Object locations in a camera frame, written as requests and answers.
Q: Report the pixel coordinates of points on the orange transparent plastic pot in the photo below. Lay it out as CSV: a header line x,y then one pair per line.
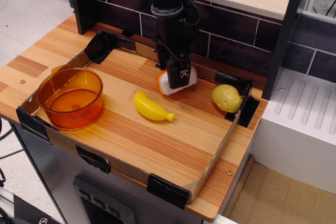
x,y
72,97

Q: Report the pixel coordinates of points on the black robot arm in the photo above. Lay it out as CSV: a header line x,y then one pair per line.
x,y
177,28

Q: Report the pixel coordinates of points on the yellow toy banana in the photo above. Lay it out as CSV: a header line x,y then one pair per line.
x,y
151,110

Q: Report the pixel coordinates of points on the grey toy oven panel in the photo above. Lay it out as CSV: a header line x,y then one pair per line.
x,y
100,207

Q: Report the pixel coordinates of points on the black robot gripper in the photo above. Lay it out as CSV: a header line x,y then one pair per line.
x,y
176,30

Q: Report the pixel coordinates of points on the yellow toy potato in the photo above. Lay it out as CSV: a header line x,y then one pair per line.
x,y
227,98

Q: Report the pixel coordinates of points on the dark grey right post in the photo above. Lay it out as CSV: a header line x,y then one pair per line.
x,y
280,49

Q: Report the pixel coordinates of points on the white toy sink drainboard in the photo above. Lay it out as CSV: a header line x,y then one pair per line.
x,y
296,135

